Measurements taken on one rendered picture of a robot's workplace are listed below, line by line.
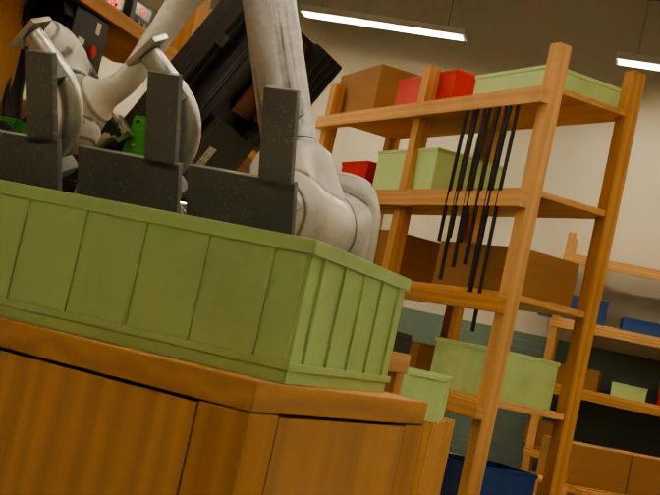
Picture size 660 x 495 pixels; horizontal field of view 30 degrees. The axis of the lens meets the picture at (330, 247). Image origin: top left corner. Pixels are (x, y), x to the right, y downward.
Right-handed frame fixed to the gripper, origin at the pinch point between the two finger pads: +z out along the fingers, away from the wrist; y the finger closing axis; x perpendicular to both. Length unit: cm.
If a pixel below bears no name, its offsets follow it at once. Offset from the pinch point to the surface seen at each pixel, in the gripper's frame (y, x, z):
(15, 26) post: 26.7, 8.3, -17.2
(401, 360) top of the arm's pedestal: -92, -31, -13
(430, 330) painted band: 237, -80, 870
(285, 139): -93, -31, -109
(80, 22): 25.2, -4.8, -8.9
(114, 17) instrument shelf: 30.5, -12.0, 2.0
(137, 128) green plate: -0.7, -4.3, 4.2
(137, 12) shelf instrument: 40.1, -17.1, 16.4
